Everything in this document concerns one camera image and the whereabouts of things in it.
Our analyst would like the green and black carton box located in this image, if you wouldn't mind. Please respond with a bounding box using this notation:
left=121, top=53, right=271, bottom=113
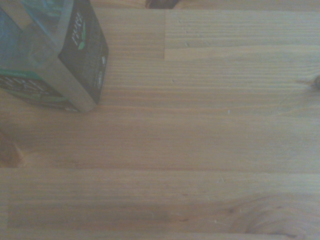
left=0, top=0, right=110, bottom=113

